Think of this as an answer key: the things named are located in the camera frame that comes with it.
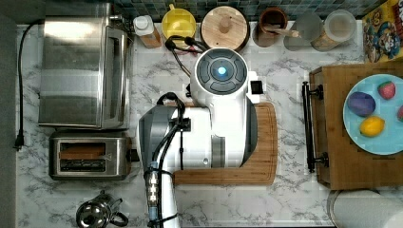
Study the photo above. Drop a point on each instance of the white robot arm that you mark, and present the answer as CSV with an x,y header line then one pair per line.
x,y
219,130

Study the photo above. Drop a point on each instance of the stainless steel toaster oven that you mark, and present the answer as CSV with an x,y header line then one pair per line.
x,y
84,79

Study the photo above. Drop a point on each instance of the bread slice in toaster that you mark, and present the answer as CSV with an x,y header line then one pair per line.
x,y
82,152

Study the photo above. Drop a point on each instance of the bamboo cutting board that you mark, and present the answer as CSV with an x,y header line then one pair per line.
x,y
260,169

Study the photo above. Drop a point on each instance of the round wooden lid jar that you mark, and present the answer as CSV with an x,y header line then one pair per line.
x,y
225,27

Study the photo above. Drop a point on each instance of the yellow cup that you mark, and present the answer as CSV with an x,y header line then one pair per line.
x,y
179,22

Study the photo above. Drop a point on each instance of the white capped spice bottle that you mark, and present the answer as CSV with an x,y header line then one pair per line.
x,y
146,31

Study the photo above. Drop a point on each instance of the wooden spoon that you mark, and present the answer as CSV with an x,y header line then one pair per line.
x,y
282,31

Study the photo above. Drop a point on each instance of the brown wooden utensil holder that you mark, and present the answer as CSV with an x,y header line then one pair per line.
x,y
272,18

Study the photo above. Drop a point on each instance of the frosted glass jar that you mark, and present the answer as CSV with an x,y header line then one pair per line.
x,y
309,26

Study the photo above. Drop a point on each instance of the chrome kettle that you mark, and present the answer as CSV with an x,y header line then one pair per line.
x,y
101,211

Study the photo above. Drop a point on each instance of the purple toy eggplant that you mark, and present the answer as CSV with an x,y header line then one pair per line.
x,y
361,104

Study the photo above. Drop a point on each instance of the frosted lid cork canister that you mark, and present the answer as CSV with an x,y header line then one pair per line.
x,y
338,27

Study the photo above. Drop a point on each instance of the light blue plate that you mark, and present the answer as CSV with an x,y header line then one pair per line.
x,y
390,139

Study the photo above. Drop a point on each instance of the yellow toy lemon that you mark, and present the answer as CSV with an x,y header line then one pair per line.
x,y
372,126

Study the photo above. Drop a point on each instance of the red toy strawberry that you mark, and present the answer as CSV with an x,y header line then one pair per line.
x,y
386,90

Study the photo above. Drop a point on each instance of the red toy fruit at edge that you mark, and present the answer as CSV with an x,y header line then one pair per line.
x,y
400,114

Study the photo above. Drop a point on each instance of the colourful cereal box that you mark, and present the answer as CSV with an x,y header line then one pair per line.
x,y
383,33

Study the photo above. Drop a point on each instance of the wooden tray with black handle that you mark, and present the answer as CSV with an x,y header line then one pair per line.
x,y
339,163

